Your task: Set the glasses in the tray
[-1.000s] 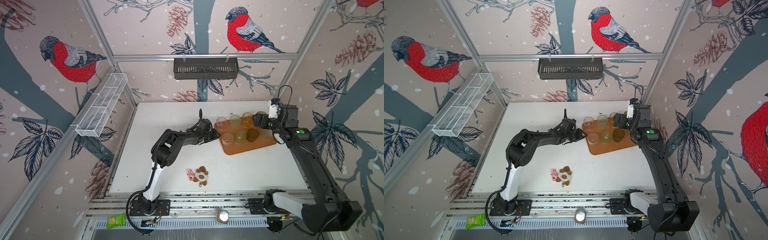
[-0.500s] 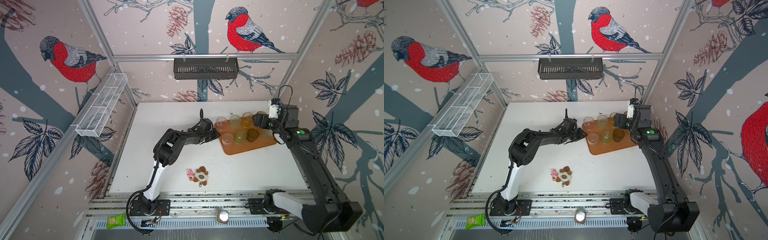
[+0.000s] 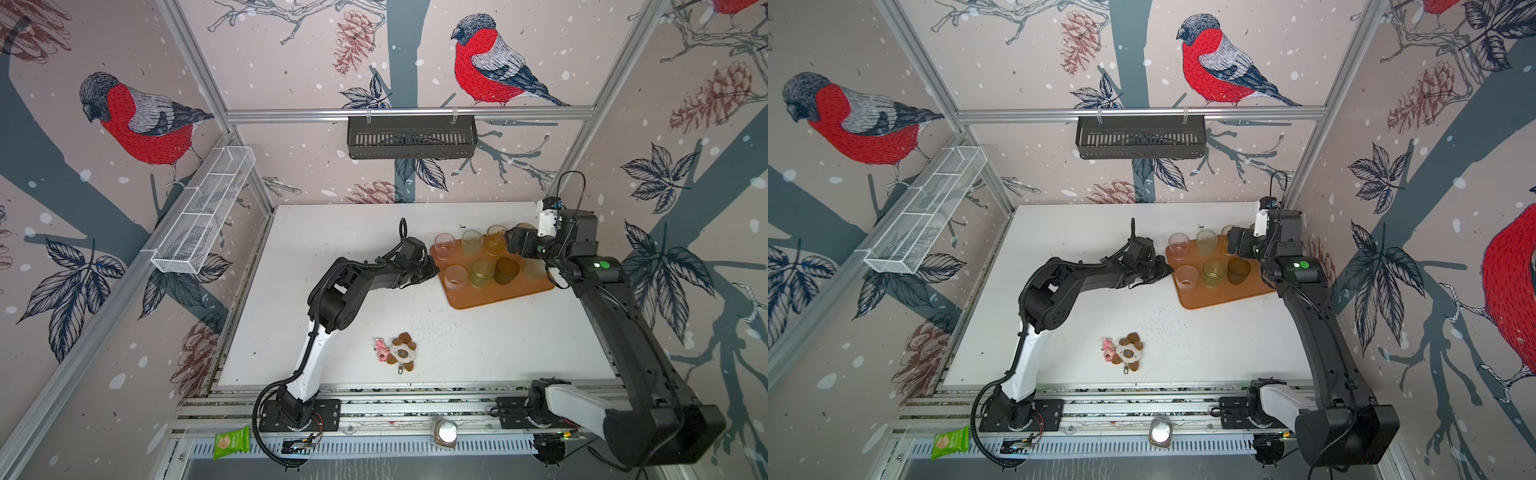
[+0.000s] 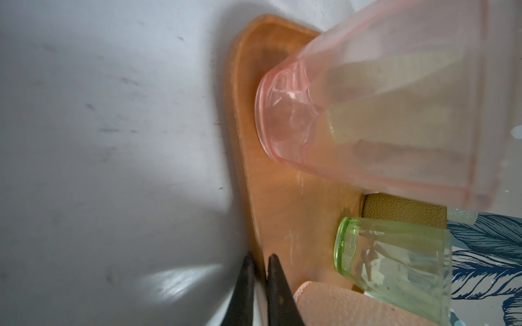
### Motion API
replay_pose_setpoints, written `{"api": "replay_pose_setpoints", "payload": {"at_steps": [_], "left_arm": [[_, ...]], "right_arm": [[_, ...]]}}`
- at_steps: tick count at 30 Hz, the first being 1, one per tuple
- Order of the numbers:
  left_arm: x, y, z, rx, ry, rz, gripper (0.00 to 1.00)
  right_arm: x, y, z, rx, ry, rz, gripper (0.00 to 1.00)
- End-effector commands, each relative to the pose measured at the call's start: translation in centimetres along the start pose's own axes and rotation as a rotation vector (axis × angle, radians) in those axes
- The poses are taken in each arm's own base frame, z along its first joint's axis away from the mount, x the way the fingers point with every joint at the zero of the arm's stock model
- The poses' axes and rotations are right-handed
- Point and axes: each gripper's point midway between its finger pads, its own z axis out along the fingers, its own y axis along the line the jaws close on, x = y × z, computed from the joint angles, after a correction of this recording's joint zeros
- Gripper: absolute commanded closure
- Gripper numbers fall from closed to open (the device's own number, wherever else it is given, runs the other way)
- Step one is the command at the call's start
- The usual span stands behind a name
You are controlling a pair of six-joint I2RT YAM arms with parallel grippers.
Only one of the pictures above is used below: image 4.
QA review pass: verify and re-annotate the brown plastic tray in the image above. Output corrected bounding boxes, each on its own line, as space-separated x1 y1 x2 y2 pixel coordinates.
226 14 365 294

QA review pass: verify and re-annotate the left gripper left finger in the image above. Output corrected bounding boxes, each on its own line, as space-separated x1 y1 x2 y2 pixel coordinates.
221 252 256 326

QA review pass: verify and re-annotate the pink ribbed clear glass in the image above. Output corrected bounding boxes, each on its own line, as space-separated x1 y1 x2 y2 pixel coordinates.
255 1 521 215

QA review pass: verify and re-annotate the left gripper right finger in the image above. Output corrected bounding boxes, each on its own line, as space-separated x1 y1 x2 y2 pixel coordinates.
266 254 305 326

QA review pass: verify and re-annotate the pink textured glass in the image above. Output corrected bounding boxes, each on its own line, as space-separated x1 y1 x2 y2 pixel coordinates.
294 281 434 326

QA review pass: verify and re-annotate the short brown textured glass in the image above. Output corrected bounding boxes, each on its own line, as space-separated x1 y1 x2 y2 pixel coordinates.
360 193 447 229

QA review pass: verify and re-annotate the bright green clear glass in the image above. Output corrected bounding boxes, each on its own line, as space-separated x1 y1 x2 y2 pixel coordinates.
333 217 452 325

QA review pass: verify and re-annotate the tall pale green glass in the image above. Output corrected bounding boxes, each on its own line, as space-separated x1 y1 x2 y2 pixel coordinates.
447 207 478 225

